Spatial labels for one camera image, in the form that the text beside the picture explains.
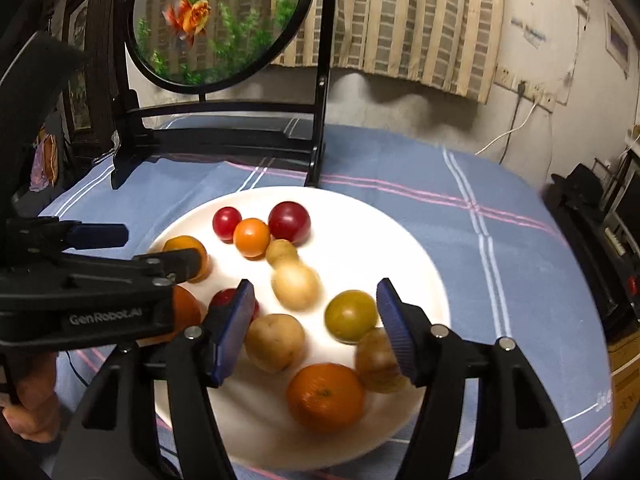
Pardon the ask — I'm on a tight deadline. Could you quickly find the person's left hand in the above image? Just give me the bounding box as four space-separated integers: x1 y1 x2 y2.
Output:
2 353 61 443

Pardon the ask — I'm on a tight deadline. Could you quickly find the orange fruit at left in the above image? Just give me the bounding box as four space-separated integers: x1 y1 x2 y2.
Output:
163 235 209 283

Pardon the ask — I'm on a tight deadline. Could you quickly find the large orange at left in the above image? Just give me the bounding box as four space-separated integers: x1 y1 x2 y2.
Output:
138 286 203 346

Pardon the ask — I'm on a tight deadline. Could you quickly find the red plum on plate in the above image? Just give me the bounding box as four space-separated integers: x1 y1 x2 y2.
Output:
208 288 260 320

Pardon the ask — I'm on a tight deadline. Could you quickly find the brown kiwi-like fruit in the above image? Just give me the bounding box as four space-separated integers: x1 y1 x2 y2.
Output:
355 327 410 393

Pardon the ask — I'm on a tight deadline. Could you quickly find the small red cherry tomato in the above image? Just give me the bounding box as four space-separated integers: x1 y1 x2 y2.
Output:
212 206 242 243

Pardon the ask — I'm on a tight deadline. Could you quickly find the pale potato-like fruit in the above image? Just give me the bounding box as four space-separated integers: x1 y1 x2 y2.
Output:
244 314 306 374

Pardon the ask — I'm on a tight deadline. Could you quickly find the small orange tomato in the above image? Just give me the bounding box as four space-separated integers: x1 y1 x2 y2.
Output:
233 218 271 259

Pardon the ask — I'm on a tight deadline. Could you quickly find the green-yellow round fruit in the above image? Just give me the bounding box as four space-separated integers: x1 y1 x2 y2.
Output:
324 289 378 344

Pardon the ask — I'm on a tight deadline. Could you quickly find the blue striped tablecloth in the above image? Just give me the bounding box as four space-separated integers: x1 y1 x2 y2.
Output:
46 126 612 474

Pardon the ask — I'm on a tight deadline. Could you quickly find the small yellow-brown fruit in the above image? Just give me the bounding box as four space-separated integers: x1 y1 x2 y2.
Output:
265 238 299 268

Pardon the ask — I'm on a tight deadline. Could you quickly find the white oval plate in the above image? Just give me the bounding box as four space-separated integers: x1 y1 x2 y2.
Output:
149 186 450 470

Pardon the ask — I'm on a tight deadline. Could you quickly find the large orange mandarin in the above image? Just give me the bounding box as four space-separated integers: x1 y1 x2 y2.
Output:
285 363 367 434

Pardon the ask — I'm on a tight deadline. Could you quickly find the pale yellow round fruit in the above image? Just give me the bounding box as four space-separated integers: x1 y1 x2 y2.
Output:
271 261 322 311

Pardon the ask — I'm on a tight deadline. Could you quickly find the dark red plum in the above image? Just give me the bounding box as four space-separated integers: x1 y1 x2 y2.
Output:
268 202 311 245

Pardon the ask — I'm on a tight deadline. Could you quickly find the black wooden chair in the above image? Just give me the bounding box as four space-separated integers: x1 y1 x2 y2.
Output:
84 0 336 188

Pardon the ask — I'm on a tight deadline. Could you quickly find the dark framed picture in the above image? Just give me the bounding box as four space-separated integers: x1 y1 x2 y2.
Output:
58 0 91 141

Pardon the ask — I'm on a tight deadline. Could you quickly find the round goldfish picture panel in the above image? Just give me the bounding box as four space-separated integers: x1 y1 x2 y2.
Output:
125 0 312 94

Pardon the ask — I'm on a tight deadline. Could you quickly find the beige striped curtain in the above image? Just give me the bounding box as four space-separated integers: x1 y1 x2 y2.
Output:
271 0 507 105

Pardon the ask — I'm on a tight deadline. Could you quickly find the white cable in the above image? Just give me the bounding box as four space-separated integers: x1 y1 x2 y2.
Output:
473 94 544 157

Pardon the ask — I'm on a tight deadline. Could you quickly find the wall power strip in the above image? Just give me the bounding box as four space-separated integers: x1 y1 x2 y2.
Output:
494 65 556 113

